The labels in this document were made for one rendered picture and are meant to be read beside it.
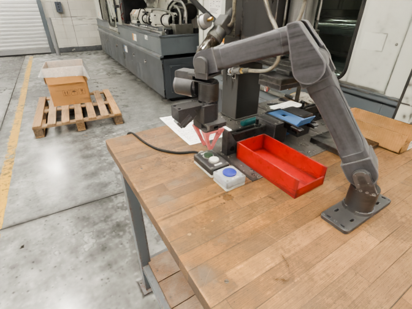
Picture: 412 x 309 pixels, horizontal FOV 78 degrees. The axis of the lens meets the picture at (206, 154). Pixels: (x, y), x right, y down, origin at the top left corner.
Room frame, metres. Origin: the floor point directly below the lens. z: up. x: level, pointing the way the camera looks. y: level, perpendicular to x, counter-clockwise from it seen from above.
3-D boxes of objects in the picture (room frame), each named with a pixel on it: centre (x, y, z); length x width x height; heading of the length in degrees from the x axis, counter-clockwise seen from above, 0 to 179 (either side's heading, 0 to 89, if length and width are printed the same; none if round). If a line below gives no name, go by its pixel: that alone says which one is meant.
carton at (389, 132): (0.89, -0.65, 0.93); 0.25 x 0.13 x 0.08; 32
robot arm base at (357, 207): (0.48, -0.38, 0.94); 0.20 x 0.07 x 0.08; 122
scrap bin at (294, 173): (0.65, -0.22, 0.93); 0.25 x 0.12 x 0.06; 32
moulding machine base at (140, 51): (6.43, 1.54, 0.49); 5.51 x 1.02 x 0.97; 29
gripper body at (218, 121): (0.69, -0.01, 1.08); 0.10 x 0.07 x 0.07; 32
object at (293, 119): (0.86, -0.31, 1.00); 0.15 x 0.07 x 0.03; 32
